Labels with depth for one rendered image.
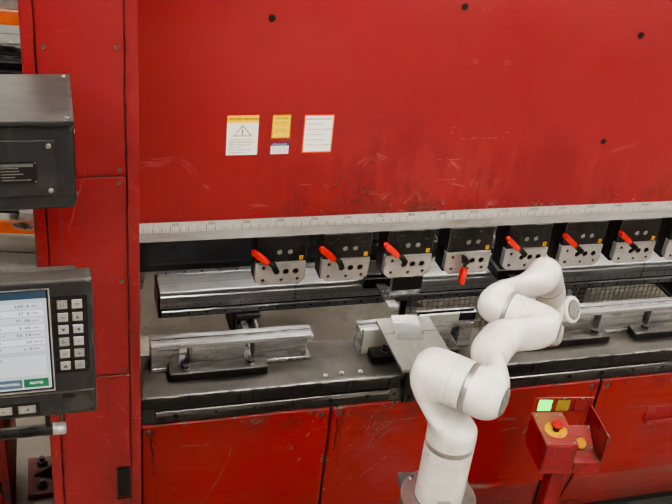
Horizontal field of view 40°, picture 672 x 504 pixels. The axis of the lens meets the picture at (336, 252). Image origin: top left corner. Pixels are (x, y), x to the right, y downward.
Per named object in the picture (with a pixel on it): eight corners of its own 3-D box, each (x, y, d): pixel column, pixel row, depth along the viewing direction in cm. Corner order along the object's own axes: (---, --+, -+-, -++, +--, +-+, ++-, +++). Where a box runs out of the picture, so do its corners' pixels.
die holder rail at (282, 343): (151, 372, 282) (151, 347, 277) (149, 360, 287) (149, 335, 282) (310, 358, 296) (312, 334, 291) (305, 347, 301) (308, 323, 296)
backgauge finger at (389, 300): (376, 314, 302) (378, 301, 299) (353, 271, 323) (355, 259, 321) (410, 311, 305) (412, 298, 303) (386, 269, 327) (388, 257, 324)
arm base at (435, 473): (482, 528, 224) (497, 472, 215) (405, 526, 222) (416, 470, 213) (467, 472, 241) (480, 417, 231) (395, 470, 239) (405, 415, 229)
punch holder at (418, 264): (382, 278, 285) (389, 232, 277) (374, 264, 292) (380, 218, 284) (428, 275, 289) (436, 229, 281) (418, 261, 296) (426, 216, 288)
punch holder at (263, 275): (254, 286, 274) (257, 238, 266) (249, 271, 281) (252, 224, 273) (303, 283, 278) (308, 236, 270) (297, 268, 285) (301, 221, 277)
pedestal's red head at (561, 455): (538, 474, 292) (551, 431, 283) (523, 439, 306) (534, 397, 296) (598, 472, 295) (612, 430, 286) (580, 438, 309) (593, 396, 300)
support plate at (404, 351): (402, 373, 276) (402, 370, 275) (375, 322, 297) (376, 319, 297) (458, 367, 281) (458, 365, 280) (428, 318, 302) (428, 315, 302)
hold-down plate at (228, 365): (169, 382, 279) (170, 374, 277) (167, 371, 283) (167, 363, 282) (267, 373, 287) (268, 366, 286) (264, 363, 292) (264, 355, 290)
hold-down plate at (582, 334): (530, 350, 312) (532, 342, 311) (523, 340, 317) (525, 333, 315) (608, 343, 321) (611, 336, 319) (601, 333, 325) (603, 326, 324)
